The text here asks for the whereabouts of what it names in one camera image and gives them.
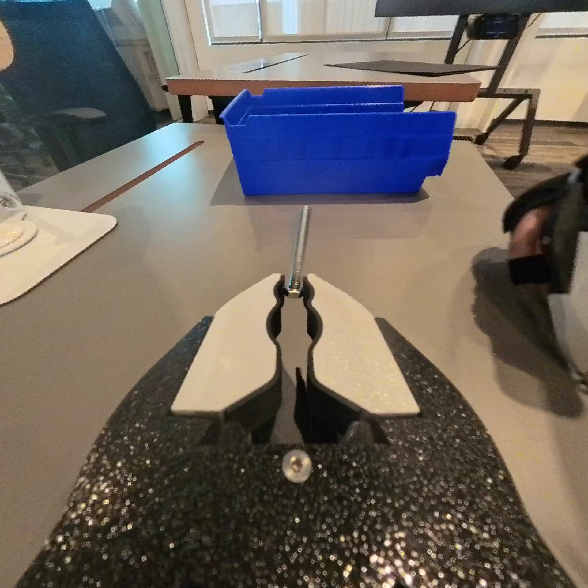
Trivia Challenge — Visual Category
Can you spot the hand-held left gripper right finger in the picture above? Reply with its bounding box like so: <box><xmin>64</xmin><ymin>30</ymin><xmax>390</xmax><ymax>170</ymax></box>
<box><xmin>303</xmin><ymin>273</ymin><xmax>421</xmax><ymax>419</ymax></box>

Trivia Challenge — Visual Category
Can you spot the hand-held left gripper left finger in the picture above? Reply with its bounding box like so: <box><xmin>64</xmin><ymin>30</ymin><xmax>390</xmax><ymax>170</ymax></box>
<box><xmin>171</xmin><ymin>273</ymin><xmax>283</xmax><ymax>418</ymax></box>

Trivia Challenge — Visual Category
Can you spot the silver long bolt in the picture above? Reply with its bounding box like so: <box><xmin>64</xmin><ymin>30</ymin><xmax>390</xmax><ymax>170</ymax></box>
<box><xmin>284</xmin><ymin>205</ymin><xmax>313</xmax><ymax>299</ymax></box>

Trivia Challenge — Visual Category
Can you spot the person's right hand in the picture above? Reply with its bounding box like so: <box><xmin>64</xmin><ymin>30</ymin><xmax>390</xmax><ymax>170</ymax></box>
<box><xmin>510</xmin><ymin>209</ymin><xmax>548</xmax><ymax>259</ymax></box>

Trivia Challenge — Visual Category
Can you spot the black rolling stand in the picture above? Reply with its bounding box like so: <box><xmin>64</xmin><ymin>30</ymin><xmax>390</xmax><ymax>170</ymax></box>
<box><xmin>374</xmin><ymin>0</ymin><xmax>588</xmax><ymax>170</ymax></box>

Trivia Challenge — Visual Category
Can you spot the white document stand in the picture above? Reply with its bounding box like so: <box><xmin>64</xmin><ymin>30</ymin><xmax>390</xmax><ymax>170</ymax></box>
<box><xmin>0</xmin><ymin>175</ymin><xmax>118</xmax><ymax>306</ymax></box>

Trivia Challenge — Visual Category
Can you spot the blue plastic bin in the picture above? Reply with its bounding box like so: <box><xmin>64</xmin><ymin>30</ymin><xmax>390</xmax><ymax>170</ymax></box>
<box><xmin>220</xmin><ymin>84</ymin><xmax>457</xmax><ymax>197</ymax></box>

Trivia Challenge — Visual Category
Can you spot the black desk mat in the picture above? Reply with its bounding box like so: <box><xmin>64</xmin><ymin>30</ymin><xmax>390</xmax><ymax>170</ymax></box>
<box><xmin>324</xmin><ymin>61</ymin><xmax>500</xmax><ymax>77</ymax></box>

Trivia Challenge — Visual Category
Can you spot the brown edged grey table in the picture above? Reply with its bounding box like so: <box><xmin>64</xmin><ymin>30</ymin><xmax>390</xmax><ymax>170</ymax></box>
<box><xmin>164</xmin><ymin>51</ymin><xmax>482</xmax><ymax>124</ymax></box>

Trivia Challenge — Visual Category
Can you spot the window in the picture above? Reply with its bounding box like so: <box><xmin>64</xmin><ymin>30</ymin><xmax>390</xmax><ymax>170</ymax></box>
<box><xmin>202</xmin><ymin>0</ymin><xmax>460</xmax><ymax>45</ymax></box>

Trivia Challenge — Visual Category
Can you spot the dark mesh office chair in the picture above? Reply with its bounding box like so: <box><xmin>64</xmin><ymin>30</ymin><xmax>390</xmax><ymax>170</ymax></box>
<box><xmin>0</xmin><ymin>0</ymin><xmax>159</xmax><ymax>194</ymax></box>

